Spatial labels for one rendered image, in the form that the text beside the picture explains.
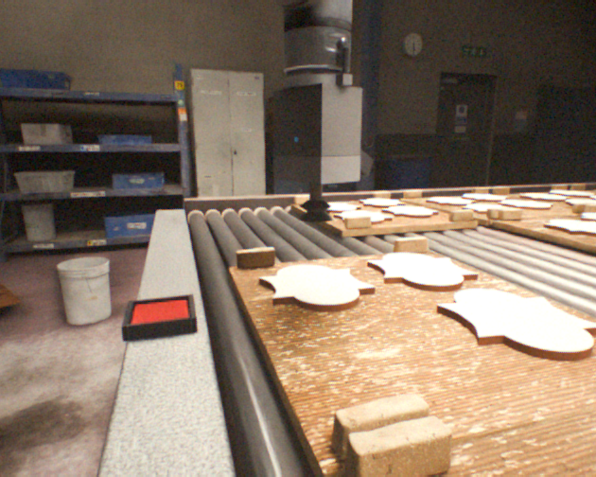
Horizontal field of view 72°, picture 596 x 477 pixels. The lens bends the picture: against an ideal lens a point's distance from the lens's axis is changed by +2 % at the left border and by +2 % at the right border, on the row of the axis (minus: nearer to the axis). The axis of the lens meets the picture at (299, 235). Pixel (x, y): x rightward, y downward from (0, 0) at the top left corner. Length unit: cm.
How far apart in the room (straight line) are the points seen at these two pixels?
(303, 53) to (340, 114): 7
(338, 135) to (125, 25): 503
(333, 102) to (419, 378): 28
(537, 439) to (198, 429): 23
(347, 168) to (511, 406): 28
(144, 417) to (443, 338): 27
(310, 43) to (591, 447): 41
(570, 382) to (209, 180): 455
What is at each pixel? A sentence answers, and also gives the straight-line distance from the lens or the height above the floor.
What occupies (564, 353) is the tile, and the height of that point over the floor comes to 94.
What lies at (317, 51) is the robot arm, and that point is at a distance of 46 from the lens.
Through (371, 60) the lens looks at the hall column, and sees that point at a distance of 475.
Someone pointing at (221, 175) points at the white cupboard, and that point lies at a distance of 479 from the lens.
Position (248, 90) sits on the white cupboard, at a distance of 488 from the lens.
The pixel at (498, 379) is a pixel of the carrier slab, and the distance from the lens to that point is 38.
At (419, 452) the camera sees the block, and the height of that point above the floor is 95.
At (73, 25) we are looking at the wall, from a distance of 546.
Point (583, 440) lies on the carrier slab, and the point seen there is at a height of 94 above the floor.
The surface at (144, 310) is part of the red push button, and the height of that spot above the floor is 93.
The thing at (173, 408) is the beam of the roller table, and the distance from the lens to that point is 36.
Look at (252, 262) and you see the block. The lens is 61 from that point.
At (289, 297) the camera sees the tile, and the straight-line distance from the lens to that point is 48.
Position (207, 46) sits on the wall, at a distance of 544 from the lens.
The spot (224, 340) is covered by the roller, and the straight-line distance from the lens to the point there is 45.
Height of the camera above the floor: 112
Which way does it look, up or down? 13 degrees down
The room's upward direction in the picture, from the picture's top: straight up
